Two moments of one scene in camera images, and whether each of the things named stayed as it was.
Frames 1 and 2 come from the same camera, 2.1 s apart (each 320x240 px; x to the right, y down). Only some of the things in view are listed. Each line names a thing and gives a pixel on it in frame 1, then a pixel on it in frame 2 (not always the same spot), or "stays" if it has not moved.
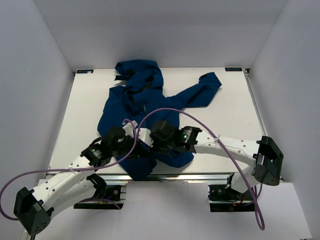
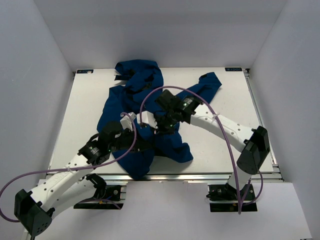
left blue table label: x=84 y=71 stays
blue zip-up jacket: x=140 y=101 stays
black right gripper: x=155 y=146 -> x=161 y=128
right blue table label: x=233 y=69 stays
